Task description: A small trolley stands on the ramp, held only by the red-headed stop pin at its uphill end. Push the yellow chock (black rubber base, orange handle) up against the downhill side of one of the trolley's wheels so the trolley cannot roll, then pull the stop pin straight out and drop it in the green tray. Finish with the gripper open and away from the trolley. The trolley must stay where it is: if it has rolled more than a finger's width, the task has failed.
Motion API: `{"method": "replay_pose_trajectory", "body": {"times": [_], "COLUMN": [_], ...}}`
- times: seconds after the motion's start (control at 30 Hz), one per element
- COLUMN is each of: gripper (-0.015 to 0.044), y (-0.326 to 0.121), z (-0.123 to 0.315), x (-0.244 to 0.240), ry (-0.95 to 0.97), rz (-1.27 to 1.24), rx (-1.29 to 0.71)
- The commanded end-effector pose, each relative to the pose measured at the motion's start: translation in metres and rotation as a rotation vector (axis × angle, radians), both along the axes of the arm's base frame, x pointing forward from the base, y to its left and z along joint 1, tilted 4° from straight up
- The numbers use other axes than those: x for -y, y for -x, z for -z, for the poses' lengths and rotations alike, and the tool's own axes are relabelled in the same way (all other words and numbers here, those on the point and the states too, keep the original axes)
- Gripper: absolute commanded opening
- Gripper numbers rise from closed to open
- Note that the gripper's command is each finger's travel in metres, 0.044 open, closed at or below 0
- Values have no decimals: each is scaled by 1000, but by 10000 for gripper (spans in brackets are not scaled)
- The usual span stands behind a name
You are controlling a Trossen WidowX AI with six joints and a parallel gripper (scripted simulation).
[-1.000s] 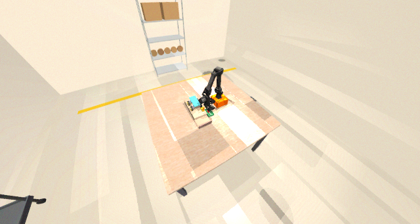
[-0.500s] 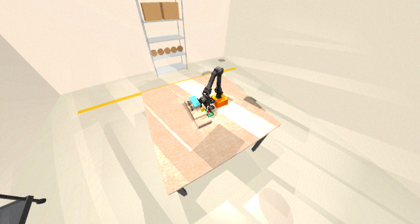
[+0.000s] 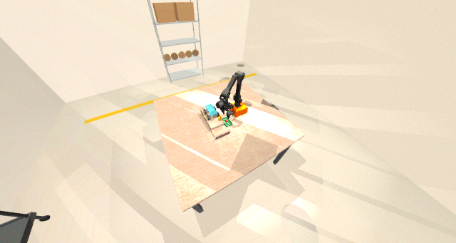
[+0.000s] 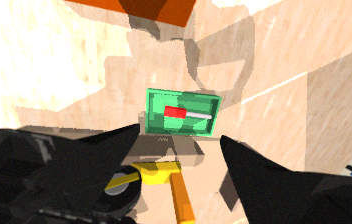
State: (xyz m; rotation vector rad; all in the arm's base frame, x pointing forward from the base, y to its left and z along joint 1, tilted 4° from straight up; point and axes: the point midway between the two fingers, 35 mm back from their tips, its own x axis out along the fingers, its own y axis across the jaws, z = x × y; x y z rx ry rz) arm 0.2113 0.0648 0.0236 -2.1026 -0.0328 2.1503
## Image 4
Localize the cyan wheeled trolley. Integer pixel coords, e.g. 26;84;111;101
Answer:
90;164;142;223

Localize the green tray floor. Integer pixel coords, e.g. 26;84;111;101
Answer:
149;92;214;130

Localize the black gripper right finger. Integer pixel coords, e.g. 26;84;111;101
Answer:
220;135;352;224

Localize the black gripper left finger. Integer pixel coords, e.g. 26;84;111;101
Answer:
0;123;140;215

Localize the yellow wedge chock with orange handle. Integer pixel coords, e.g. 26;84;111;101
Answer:
131;161;196;224

